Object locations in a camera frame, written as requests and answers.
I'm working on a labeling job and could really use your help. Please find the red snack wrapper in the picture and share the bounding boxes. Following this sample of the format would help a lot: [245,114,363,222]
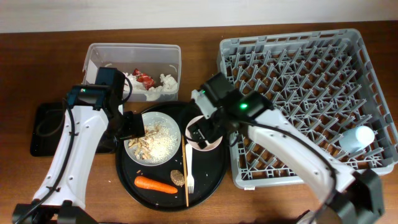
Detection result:
[133,68,155,90]

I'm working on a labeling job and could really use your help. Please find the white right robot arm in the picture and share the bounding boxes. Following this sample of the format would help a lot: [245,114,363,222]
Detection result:
[191,90,385,223]

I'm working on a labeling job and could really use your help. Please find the rectangular black tray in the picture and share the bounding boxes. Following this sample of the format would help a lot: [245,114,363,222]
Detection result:
[29,101,119,157]

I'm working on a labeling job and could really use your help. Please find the grey bowl with food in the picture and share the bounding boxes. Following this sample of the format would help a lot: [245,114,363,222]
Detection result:
[124,111,181,166]

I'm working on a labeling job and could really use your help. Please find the pink plastic bowl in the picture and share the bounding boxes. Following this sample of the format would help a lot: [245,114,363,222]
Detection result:
[185,115,223,152]

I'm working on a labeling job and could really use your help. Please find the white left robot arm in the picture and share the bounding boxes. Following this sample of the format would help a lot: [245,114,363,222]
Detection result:
[12,84,144,223]

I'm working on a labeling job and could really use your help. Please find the white plastic fork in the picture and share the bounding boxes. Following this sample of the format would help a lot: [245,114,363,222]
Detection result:
[185,143,195,194]

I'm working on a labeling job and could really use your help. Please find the grey plastic dishwasher rack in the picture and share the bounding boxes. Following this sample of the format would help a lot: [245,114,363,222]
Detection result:
[217,29,397,175]

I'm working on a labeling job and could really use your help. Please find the orange carrot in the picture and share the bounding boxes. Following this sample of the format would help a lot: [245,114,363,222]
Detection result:
[134,176,178,194]

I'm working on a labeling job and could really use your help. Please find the wooden chopstick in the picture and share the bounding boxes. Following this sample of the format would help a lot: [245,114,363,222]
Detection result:
[181,134,189,208]

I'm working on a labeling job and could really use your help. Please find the clear plastic waste bin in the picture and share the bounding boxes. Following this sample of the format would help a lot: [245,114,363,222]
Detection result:
[83,43,182,102]

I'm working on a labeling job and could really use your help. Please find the white napkin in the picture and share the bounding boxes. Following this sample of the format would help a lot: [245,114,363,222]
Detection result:
[124,72,146,93]

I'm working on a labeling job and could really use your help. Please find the crumpled white tissue in bin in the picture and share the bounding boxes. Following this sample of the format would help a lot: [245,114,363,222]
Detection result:
[146,73,178,101]

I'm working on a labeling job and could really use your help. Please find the round black tray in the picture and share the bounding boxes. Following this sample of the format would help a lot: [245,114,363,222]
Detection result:
[115,101,228,212]

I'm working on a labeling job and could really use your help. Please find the light blue plastic cup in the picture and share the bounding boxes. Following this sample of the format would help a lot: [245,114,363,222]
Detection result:
[339,126,375,153]

